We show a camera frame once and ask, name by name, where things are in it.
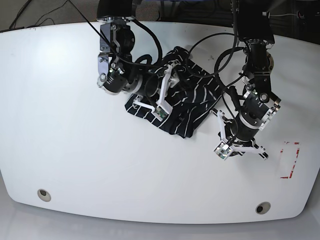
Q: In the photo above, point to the table cable grommet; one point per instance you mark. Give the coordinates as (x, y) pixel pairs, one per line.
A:
(44, 195)
(263, 208)

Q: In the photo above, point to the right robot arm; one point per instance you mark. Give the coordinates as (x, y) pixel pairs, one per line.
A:
(148, 81)

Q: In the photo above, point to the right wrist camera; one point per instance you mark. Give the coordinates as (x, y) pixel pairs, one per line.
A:
(160, 114)

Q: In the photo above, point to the black white striped t-shirt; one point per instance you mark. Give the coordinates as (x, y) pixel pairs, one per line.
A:
(192, 98)

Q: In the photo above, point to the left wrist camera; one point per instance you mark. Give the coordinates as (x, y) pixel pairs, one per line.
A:
(223, 150)

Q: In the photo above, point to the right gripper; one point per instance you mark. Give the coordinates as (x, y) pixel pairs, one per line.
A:
(169, 80)

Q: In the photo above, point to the right table cable grommet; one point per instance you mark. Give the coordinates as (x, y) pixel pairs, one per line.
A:
(263, 208)

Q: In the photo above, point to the red tape rectangle marking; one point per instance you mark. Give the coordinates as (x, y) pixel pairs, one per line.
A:
(288, 158)

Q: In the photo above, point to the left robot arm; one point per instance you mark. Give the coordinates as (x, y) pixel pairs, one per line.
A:
(251, 93)

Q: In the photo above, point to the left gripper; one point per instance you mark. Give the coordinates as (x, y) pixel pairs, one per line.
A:
(240, 147)

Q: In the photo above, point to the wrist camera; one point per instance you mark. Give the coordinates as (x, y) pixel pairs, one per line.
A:
(160, 114)
(223, 150)

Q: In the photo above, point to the left table cable grommet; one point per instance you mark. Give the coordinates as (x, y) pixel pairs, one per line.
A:
(44, 195)

